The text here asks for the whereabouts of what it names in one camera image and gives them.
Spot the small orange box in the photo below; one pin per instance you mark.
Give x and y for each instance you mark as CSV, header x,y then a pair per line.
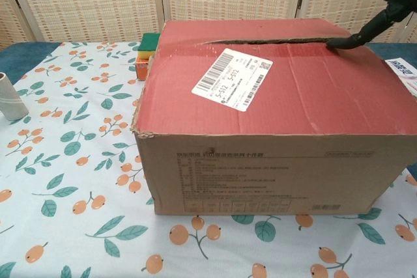
x,y
143,69

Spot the bamboo folding screen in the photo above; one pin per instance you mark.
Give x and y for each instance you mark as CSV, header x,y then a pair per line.
x,y
97,1

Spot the white shipping label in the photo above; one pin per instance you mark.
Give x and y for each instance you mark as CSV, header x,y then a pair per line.
x,y
231,77

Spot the white pink toothpaste box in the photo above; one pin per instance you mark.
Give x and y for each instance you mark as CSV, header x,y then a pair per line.
x,y
404,73

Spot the red cardboard box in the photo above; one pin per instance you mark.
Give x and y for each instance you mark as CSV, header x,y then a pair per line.
x,y
260,147

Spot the green yellow sponge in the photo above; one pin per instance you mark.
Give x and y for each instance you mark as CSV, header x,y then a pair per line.
x,y
149,43

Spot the cardboard tube roll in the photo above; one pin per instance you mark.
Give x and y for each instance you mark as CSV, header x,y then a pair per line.
x,y
11,99

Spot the floral tablecloth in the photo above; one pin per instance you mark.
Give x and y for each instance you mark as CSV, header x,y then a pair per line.
x,y
71,167

